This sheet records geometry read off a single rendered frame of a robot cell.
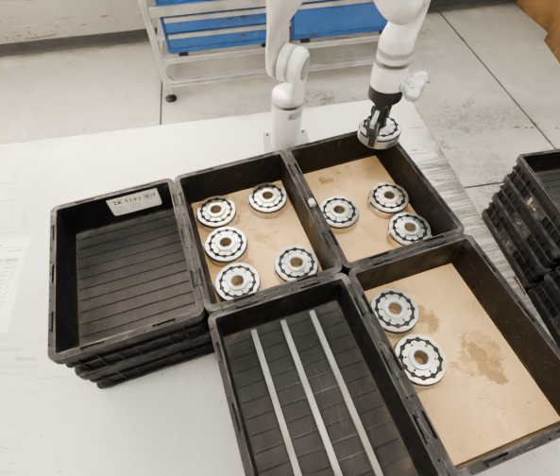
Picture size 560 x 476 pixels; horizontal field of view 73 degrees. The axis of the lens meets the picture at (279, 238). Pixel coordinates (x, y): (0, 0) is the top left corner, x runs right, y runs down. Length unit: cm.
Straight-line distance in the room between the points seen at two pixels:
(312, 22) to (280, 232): 200
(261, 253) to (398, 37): 55
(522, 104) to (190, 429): 285
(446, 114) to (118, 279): 238
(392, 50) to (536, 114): 236
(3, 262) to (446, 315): 121
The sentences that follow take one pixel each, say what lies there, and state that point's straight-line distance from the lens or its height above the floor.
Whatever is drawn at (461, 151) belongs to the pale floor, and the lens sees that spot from 263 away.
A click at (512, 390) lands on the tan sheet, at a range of 93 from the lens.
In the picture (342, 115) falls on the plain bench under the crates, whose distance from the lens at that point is 155.
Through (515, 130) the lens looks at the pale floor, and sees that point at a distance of 293.
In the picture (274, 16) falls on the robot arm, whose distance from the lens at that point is 99.
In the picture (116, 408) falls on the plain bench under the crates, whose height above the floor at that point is 70.
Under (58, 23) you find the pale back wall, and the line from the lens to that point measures 383.
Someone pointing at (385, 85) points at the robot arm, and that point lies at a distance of 87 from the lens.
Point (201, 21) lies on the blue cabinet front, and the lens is 272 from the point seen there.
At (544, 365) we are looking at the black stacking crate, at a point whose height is 88.
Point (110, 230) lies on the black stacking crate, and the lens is 110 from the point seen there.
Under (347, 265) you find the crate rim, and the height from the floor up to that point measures 93.
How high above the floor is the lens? 163
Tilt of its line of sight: 55 degrees down
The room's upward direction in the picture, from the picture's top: 3 degrees counter-clockwise
